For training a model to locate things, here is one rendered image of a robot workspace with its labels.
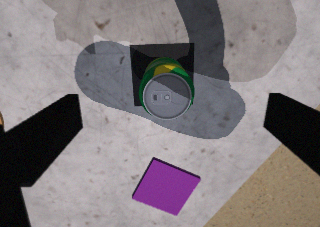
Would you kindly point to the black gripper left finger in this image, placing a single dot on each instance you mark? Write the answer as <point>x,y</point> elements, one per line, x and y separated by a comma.
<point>28,149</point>

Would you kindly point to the black square coaster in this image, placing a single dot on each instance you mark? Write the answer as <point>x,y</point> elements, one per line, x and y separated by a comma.
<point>143,55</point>

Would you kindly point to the purple square block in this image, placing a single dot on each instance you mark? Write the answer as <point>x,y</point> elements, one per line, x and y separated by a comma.
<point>165,186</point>

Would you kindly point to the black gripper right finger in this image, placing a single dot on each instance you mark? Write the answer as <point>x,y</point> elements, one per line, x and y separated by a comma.
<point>295,125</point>

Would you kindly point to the green and yellow drink can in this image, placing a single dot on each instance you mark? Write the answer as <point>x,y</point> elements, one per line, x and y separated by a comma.
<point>166,90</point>

